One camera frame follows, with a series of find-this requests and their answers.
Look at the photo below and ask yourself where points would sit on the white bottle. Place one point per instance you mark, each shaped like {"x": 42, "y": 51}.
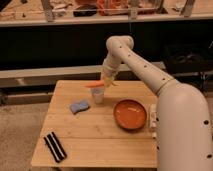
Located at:
{"x": 152, "y": 120}

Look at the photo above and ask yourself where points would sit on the metal shelf rail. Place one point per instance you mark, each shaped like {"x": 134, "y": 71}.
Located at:
{"x": 46, "y": 76}

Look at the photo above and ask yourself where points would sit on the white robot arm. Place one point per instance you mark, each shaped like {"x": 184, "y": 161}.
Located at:
{"x": 184, "y": 135}

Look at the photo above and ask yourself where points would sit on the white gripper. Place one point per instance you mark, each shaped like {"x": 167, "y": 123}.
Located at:
{"x": 108, "y": 76}

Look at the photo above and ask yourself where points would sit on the blue sponge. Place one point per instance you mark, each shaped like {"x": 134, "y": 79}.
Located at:
{"x": 79, "y": 107}

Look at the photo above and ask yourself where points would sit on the wooden table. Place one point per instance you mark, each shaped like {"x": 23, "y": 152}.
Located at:
{"x": 91, "y": 138}

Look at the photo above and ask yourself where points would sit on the orange ceramic bowl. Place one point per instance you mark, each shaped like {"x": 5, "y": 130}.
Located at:
{"x": 130, "y": 114}

